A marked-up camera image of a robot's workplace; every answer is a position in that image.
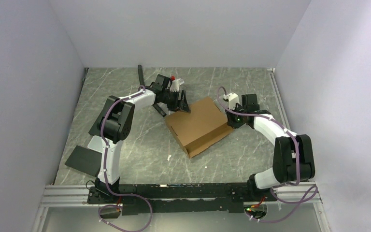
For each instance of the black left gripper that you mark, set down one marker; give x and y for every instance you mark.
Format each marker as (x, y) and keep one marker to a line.
(183, 106)

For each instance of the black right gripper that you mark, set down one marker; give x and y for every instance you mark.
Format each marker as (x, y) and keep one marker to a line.
(230, 121)

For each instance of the brown cardboard box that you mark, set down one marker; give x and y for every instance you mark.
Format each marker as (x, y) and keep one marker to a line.
(196, 131)

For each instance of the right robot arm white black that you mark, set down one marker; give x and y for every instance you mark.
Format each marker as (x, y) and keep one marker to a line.
(292, 159)

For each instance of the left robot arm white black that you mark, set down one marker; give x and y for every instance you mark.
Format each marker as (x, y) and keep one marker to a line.
(114, 123)

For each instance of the black flat rectangular block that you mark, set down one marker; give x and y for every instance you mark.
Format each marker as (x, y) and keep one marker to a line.
(95, 129)

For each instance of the black flat plate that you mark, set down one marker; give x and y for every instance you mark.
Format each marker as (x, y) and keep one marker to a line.
(85, 160)

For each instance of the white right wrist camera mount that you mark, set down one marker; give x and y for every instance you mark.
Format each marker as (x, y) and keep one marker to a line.
(232, 99)

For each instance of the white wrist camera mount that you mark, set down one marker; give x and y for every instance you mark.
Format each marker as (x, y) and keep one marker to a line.
(175, 84)
(232, 99)

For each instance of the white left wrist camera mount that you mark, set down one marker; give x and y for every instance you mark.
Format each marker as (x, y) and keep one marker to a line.
(175, 84)

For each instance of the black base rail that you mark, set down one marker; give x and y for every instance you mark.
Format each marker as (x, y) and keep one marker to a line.
(175, 198)

